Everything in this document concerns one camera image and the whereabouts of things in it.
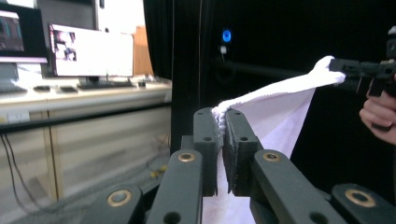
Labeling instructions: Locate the blue indicator light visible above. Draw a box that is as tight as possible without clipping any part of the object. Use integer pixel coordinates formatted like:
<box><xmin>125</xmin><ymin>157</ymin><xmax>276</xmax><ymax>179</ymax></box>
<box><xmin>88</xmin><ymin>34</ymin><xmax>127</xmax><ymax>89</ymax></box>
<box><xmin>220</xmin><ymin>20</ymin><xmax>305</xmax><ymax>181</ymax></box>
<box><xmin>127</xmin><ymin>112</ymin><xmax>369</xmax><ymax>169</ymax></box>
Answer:
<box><xmin>221</xmin><ymin>29</ymin><xmax>233</xmax><ymax>44</ymax></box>

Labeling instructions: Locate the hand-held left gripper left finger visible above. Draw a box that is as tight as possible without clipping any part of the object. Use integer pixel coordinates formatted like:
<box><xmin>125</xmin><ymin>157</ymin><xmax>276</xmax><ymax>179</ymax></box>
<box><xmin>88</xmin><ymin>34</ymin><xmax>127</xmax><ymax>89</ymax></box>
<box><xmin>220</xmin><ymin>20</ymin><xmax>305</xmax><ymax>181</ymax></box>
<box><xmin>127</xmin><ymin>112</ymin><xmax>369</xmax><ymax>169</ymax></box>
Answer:
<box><xmin>181</xmin><ymin>106</ymin><xmax>224</xmax><ymax>198</ymax></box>

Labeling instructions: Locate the dark computer monitor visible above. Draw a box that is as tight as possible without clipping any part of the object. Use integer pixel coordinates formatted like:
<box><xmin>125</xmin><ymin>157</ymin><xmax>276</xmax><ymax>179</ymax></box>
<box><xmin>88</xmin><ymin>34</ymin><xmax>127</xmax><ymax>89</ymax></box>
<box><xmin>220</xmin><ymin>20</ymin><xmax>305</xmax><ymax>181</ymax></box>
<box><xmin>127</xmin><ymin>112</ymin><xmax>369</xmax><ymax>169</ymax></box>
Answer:
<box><xmin>0</xmin><ymin>8</ymin><xmax>49</xmax><ymax>64</ymax></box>

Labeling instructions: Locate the black keyboard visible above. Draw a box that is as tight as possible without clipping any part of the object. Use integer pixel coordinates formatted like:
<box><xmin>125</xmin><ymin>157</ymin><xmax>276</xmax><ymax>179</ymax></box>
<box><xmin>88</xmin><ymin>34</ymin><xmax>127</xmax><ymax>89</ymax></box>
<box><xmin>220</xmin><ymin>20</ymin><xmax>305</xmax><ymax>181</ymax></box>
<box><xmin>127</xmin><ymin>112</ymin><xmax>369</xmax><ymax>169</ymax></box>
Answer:
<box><xmin>77</xmin><ymin>79</ymin><xmax>135</xmax><ymax>91</ymax></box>

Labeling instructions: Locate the bright computer monitor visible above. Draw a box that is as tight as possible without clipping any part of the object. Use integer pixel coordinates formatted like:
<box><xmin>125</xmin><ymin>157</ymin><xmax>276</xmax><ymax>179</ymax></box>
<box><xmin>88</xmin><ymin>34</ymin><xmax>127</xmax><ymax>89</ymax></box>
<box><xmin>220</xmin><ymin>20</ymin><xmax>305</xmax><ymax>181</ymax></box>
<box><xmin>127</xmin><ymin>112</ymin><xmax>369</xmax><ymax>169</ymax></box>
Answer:
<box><xmin>49</xmin><ymin>23</ymin><xmax>135</xmax><ymax>78</ymax></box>

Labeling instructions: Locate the white towel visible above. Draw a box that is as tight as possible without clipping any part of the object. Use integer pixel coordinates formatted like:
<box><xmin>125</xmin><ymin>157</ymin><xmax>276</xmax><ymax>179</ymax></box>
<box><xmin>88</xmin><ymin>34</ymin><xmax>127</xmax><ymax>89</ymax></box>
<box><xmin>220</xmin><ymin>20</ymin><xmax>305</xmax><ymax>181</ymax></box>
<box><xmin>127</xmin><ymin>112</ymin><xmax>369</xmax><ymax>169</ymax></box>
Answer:
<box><xmin>202</xmin><ymin>55</ymin><xmax>347</xmax><ymax>224</ymax></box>

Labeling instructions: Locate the white desk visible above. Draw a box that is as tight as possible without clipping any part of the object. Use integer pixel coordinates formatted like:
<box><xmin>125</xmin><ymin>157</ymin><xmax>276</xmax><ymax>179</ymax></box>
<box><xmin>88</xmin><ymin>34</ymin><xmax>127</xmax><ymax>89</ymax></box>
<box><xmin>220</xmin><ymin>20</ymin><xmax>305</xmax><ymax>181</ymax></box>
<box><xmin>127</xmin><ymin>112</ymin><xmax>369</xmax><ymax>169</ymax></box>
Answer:
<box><xmin>0</xmin><ymin>76</ymin><xmax>173</xmax><ymax>118</ymax></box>

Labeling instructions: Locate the brown wooden board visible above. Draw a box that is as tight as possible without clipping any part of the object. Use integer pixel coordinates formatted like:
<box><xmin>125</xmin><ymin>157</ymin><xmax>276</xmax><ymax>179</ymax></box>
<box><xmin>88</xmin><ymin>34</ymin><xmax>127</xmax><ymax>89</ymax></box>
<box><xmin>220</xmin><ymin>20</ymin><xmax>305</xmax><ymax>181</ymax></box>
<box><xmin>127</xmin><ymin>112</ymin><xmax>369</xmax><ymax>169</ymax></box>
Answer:
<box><xmin>133</xmin><ymin>25</ymin><xmax>154</xmax><ymax>77</ymax></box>

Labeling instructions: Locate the white power outlet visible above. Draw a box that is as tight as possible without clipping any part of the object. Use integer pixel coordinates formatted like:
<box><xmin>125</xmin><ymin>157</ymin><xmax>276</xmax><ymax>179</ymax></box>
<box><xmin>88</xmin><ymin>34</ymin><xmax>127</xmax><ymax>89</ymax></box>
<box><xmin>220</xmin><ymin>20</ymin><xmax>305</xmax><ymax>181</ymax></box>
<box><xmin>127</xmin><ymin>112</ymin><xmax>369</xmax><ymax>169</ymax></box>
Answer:
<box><xmin>7</xmin><ymin>111</ymin><xmax>31</xmax><ymax>124</ymax></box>

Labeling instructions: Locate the black hanging cable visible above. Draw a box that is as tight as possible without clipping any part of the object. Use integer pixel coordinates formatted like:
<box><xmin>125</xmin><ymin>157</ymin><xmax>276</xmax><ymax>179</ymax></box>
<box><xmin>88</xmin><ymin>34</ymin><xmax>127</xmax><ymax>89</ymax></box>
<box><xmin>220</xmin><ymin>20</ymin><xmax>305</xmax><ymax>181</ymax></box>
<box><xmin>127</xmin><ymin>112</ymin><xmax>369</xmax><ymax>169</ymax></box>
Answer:
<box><xmin>0</xmin><ymin>133</ymin><xmax>41</xmax><ymax>216</ymax></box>

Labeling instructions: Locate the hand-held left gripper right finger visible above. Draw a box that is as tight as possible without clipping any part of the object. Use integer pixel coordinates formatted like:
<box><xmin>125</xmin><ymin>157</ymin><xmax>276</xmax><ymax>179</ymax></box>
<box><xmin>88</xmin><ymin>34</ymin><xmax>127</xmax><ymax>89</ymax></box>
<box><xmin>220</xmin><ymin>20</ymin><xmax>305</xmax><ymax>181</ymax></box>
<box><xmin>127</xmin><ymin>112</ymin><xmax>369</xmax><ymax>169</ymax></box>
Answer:
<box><xmin>222</xmin><ymin>108</ymin><xmax>264</xmax><ymax>198</ymax></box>

